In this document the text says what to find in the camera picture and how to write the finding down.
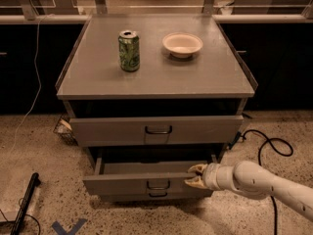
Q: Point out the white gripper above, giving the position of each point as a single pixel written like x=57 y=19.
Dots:
x=210 y=176

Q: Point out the grey drawer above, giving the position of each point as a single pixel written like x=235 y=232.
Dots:
x=137 y=131
x=146 y=169
x=197 y=193

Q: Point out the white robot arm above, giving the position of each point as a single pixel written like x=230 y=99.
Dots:
x=251 y=180

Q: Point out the grey bottom drawer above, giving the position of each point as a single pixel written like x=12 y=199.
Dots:
x=197 y=193

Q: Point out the grey top drawer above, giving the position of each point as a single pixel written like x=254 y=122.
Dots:
x=137 y=131

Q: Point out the grey drawer cabinet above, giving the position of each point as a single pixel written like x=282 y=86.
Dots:
x=213 y=82

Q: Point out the white paper bowl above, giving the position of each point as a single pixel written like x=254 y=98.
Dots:
x=182 y=45

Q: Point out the green soda can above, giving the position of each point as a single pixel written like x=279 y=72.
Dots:
x=129 y=50

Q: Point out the black bar on floor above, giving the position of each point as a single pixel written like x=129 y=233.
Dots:
x=33 y=182

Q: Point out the wire basket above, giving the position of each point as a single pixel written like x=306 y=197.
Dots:
x=63 y=130

